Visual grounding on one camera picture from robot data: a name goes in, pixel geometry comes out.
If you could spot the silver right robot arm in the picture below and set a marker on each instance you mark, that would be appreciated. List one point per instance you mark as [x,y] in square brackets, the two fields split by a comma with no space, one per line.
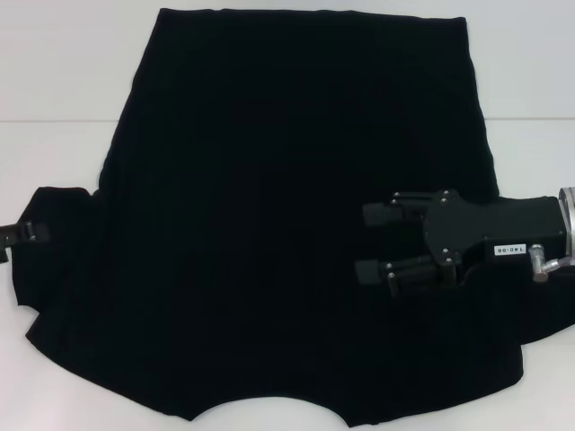
[569,215]

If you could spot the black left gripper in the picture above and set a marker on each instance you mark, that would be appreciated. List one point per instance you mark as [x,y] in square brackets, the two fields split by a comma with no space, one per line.
[3,247]

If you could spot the black shirt with FREE print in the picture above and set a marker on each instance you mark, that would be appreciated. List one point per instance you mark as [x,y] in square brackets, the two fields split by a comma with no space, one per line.
[269,202]

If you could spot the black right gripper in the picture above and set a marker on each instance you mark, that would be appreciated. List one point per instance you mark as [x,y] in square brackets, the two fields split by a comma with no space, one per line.
[503,220]

